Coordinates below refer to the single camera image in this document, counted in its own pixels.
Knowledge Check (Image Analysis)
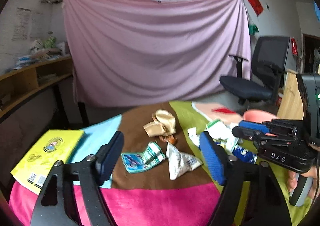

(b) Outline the blue green snack wrapper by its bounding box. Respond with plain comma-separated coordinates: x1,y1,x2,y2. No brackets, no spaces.
121,141,166,173

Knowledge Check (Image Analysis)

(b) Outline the beige wrapper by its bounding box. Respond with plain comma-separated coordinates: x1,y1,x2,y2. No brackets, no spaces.
143,110,176,137

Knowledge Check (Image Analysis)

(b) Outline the white green paper trash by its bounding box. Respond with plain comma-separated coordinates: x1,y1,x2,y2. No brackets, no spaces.
188,119,239,153

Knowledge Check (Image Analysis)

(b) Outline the person's right hand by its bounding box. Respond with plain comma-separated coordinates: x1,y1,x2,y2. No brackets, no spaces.
286,165,320,201

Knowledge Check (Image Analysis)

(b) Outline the pink plastic basin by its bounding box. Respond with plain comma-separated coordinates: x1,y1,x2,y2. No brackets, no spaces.
243,110,279,123

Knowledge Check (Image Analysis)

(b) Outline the blue white wrapper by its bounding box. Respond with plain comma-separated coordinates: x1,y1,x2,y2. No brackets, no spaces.
233,145,258,164

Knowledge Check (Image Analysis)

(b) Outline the wooden cabinet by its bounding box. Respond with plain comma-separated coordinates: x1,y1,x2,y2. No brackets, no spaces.
277,69,304,120

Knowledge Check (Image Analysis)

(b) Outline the black office chair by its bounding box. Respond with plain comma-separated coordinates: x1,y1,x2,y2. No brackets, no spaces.
220,36,291,105

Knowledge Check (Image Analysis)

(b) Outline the yellow book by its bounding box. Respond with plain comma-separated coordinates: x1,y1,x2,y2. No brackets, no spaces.
11,130,84,195

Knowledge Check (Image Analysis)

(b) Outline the pink hanging cloth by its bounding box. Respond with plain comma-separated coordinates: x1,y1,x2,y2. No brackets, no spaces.
63,0,251,107

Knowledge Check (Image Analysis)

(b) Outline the wooden wall shelf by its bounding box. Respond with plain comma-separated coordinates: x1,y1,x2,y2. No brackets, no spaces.
1,56,73,119

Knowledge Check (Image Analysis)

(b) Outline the red paper on wall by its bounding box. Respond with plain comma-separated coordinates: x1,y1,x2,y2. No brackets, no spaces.
248,0,264,16

